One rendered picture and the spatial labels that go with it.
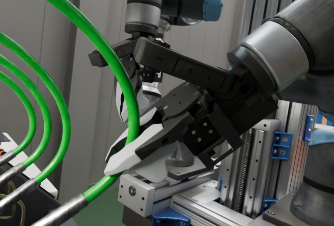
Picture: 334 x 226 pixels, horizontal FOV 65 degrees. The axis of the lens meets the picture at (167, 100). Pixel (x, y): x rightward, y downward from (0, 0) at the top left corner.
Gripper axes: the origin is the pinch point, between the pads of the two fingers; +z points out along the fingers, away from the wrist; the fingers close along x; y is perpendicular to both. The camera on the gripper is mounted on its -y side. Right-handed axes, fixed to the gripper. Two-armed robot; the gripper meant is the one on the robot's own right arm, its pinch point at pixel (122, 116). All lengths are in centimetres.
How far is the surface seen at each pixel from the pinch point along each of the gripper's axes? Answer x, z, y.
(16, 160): 51, 26, -8
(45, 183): 28.7, 25.7, -4.9
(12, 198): -4.8, 12.3, -21.4
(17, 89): 11.3, -3.4, -18.5
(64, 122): -4.6, 0.2, -14.3
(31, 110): 11.3, 0.9, -15.5
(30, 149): 193, 66, 36
